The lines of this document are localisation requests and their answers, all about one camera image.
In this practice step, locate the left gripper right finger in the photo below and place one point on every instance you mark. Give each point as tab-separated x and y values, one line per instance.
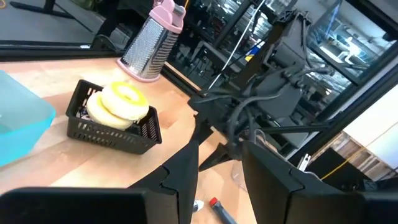
270	186

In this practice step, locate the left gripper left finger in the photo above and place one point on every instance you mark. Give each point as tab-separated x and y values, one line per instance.
180	180

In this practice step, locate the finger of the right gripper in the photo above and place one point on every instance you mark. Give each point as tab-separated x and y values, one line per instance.
217	157
201	130

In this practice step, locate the dark marker pen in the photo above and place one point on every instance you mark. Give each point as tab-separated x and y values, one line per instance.
221	213

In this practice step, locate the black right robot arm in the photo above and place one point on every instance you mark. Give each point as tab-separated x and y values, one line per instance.
280	93

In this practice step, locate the black slotted plastic basket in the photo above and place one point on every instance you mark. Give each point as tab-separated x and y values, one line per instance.
112	140

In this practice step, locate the pink and steel box grater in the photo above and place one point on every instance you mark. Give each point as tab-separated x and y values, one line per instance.
149	49

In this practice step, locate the person's leg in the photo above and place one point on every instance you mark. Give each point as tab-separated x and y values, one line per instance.
109	18

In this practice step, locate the teal translucent plastic bin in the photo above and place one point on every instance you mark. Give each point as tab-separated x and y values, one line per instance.
21	124

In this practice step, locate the black floor stand foot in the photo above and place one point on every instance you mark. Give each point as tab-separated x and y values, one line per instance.
43	7

